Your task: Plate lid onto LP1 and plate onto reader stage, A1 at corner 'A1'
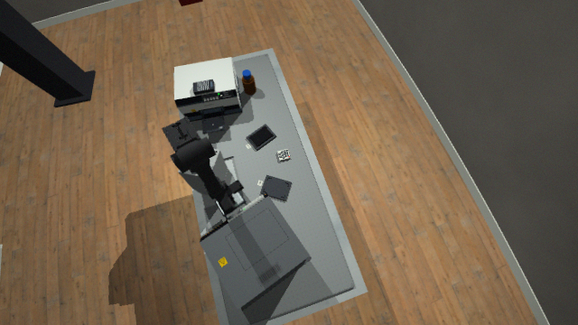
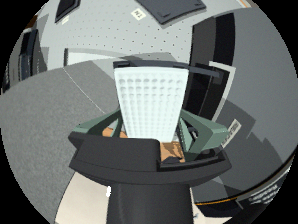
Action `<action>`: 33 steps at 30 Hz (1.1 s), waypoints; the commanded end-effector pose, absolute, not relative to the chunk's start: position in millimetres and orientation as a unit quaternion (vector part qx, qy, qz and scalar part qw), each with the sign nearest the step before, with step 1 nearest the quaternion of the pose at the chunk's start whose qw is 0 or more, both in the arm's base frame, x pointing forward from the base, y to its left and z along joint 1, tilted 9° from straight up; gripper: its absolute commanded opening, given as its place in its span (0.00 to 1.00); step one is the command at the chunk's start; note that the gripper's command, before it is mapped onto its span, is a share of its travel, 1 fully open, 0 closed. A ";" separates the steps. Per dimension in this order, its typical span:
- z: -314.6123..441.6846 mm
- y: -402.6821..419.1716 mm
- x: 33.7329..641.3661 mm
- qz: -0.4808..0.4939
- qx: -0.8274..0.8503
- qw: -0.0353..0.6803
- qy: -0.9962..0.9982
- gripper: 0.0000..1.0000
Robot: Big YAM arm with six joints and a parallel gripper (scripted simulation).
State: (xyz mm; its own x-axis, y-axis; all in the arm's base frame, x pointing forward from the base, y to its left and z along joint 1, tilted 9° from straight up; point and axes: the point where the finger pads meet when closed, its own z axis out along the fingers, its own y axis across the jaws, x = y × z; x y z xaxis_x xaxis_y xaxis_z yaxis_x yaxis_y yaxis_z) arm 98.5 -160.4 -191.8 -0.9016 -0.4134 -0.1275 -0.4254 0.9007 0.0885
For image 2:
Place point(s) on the brown bottle with blue cap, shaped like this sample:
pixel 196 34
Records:
pixel 31 23

